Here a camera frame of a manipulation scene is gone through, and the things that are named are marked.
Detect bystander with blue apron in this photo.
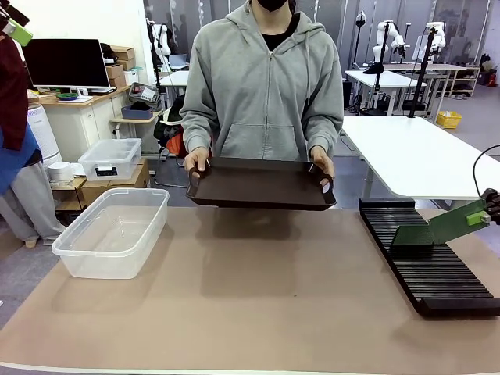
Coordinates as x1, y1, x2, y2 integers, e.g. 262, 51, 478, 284
0, 34, 67, 249

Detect black slotted PCB rack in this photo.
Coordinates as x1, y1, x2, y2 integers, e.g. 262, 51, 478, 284
357, 197, 500, 318

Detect person's right forearm grey sleeve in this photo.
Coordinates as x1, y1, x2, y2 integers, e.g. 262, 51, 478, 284
181, 112, 220, 157

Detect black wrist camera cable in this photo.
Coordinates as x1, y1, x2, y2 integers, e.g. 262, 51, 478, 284
472, 144, 500, 196

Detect black computer monitor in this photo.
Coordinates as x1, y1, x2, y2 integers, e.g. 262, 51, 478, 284
21, 37, 113, 97

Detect green perforated PCB board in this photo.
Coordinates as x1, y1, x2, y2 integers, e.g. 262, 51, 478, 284
428, 198, 489, 245
391, 225, 435, 248

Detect person in grey hoodie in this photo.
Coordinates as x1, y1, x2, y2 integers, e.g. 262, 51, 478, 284
180, 0, 345, 163

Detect person's left forearm grey sleeve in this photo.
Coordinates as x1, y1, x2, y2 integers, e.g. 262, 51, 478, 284
306, 112, 345, 155

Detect white background table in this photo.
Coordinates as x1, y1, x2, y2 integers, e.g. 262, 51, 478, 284
344, 69, 429, 116

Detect grey blue plastic bin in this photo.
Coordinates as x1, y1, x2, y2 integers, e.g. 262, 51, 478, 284
120, 102, 155, 120

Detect white air purifier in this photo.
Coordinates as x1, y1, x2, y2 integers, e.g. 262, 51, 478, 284
26, 103, 63, 169

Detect clear lidded storage box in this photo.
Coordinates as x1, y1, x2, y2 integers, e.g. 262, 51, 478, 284
77, 137, 143, 182

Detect metal frame chair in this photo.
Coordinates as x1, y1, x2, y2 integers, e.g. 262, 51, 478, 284
154, 154, 192, 189

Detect person's left hand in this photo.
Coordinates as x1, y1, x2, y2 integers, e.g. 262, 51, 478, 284
309, 147, 336, 180

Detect brown plastic serving tray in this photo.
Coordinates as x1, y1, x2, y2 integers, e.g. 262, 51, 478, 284
185, 156, 338, 213

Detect yellow plastic basket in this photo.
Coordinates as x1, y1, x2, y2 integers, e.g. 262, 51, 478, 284
436, 111, 463, 130

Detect person's right hand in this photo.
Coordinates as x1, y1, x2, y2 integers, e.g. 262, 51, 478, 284
183, 150, 212, 179

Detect white round canister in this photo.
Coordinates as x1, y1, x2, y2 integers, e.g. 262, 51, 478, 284
47, 162, 75, 183

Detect black tray with packets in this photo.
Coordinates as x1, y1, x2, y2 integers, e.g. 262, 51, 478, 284
127, 81, 161, 102

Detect large white table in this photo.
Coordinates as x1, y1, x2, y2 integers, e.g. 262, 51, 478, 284
341, 116, 500, 208

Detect small wooden top trolley table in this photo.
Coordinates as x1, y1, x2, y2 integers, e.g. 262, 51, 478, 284
109, 111, 165, 161

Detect pile of colourful clothes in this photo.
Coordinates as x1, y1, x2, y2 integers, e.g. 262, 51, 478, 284
153, 93, 192, 157

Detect large cardboard box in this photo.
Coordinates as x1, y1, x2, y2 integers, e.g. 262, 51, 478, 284
80, 158, 152, 206

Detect white cabinet with wooden top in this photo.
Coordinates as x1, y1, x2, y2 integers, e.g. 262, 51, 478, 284
27, 84, 132, 163

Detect clear plastic open box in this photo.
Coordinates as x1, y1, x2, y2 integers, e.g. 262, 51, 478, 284
51, 187, 170, 280

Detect small black frame side table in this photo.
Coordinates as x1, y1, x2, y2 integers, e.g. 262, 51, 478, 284
50, 175, 89, 214

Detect black camera stand pole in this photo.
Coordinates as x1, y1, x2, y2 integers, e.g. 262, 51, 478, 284
359, 21, 391, 116
408, 23, 438, 118

